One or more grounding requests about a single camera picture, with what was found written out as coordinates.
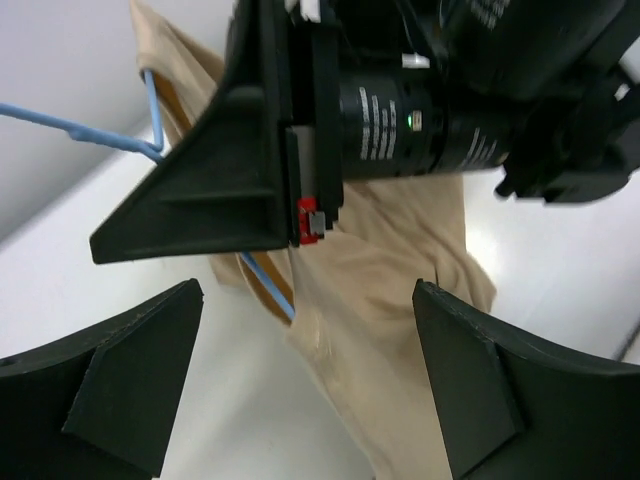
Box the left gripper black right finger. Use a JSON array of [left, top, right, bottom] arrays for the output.
[[413, 281, 639, 479]]

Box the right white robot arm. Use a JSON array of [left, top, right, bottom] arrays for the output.
[[90, 1, 639, 264]]

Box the beige t shirt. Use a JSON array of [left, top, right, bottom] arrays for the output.
[[128, 0, 499, 480]]

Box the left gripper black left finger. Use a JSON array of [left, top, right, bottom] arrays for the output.
[[1, 279, 204, 479]]

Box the light blue wire hanger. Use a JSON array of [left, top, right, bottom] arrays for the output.
[[1, 69, 295, 321]]

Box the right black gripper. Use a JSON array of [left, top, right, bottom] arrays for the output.
[[90, 1, 343, 264]]

